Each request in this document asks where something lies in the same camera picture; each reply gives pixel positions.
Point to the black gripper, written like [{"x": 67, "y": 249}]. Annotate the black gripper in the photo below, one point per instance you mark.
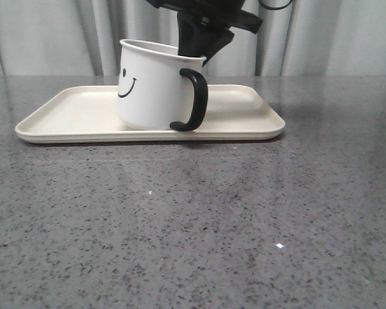
[{"x": 195, "y": 37}]

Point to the white smiley mug black handle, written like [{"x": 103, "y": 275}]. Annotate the white smiley mug black handle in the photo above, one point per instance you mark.
[{"x": 158, "y": 89}]

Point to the cream rectangular plastic tray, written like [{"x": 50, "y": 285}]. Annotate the cream rectangular plastic tray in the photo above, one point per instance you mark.
[{"x": 87, "y": 114}]

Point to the grey pleated curtain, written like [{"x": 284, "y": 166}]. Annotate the grey pleated curtain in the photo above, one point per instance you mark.
[{"x": 296, "y": 38}]

